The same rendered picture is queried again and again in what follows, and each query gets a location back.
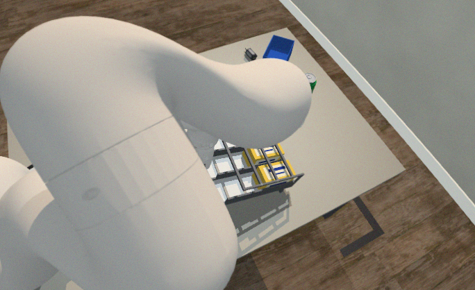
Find green drink can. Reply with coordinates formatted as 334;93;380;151
305;73;317;93

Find yellow butter carton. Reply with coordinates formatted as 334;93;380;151
252;160;296;189
242;144;285;167

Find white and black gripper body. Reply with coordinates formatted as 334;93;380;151
196;147;215;169

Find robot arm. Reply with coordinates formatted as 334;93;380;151
0;16;312;290

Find blue open bin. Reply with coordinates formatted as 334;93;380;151
262;35;294;61

